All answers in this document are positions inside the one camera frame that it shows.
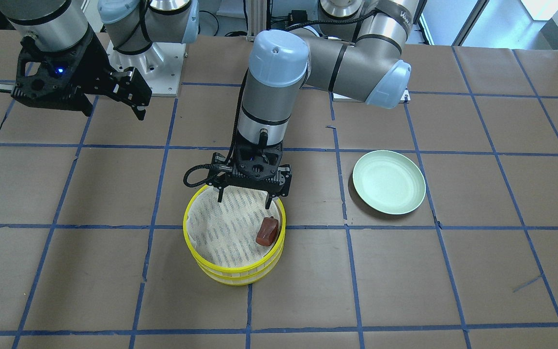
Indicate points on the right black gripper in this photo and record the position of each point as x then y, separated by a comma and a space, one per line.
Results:
94, 62

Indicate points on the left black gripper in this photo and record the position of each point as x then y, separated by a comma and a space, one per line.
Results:
218, 162

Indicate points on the brown bun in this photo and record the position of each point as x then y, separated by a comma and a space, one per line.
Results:
268, 232

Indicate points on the yellow steamer layer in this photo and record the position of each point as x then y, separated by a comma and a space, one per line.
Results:
243, 275
221, 236

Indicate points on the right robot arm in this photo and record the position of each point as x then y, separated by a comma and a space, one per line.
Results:
133, 25

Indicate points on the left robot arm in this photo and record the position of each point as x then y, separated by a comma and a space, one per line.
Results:
354, 52

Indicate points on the white mesh steamer cloth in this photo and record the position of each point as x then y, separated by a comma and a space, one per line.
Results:
224, 233

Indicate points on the light green plate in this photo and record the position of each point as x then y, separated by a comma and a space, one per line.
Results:
389, 182

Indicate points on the black power box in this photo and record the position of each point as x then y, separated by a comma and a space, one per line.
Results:
297, 19

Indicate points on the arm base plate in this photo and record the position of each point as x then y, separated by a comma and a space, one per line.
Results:
162, 72

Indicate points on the aluminium frame post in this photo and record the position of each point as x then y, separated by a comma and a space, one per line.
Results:
257, 15

